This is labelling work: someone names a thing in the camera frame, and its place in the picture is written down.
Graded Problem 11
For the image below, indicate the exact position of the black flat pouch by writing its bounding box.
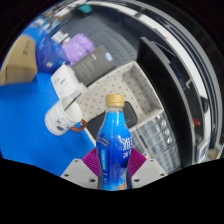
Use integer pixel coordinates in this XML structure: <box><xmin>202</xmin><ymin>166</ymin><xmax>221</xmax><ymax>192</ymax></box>
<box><xmin>86</xmin><ymin>100</ymin><xmax>139</xmax><ymax>143</ymax></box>

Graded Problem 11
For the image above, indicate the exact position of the black monitor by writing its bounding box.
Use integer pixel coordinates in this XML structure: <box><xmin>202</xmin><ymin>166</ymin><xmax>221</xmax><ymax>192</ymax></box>
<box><xmin>137</xmin><ymin>36</ymin><xmax>198</xmax><ymax>168</ymax></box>

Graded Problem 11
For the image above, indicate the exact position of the clear plastic drawer organizer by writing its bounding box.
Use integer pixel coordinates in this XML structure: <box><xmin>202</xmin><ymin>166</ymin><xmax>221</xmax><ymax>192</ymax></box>
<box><xmin>129</xmin><ymin>112</ymin><xmax>182</xmax><ymax>173</ymax></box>

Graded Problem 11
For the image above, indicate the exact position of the white mug brown handle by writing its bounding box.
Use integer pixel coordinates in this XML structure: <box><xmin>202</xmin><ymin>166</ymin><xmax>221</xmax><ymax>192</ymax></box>
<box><xmin>43</xmin><ymin>95</ymin><xmax>89</xmax><ymax>137</ymax></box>

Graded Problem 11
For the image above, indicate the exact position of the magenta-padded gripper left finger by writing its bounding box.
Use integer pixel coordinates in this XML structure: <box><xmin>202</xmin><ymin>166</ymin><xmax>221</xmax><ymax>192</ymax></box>
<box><xmin>60</xmin><ymin>147</ymin><xmax>102</xmax><ymax>190</ymax></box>

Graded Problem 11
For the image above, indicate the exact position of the blue drink bottle gold cap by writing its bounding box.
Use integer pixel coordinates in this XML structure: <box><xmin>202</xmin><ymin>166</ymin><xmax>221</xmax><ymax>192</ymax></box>
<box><xmin>95</xmin><ymin>93</ymin><xmax>135</xmax><ymax>192</ymax></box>

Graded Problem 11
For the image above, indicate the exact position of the dark grey flat box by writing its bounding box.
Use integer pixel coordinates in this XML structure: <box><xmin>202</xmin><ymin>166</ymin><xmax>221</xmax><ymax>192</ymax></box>
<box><xmin>69</xmin><ymin>44</ymin><xmax>120</xmax><ymax>88</ymax></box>

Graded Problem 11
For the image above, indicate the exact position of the white dotted storage tray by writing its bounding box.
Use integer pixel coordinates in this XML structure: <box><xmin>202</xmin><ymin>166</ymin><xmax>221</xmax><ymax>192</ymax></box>
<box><xmin>77</xmin><ymin>60</ymin><xmax>165</xmax><ymax>135</ymax></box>

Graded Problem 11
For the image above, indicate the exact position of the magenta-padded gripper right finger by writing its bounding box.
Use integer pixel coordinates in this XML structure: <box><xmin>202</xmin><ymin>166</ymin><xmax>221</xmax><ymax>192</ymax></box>
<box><xmin>127</xmin><ymin>147</ymin><xmax>168</xmax><ymax>190</ymax></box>

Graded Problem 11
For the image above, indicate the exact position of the brown cardboard box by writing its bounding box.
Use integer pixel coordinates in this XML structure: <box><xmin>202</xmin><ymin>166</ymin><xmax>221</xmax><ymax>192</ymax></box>
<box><xmin>0</xmin><ymin>33</ymin><xmax>39</xmax><ymax>87</ymax></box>

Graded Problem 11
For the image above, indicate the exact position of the white carton box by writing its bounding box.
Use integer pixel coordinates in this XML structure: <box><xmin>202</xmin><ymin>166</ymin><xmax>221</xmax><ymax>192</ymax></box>
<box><xmin>50</xmin><ymin>63</ymin><xmax>89</xmax><ymax>101</ymax></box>

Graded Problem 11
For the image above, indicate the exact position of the blue plastic bag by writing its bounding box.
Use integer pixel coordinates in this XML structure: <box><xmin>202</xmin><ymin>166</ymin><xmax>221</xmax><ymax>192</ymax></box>
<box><xmin>35</xmin><ymin>32</ymin><xmax>70</xmax><ymax>74</ymax></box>

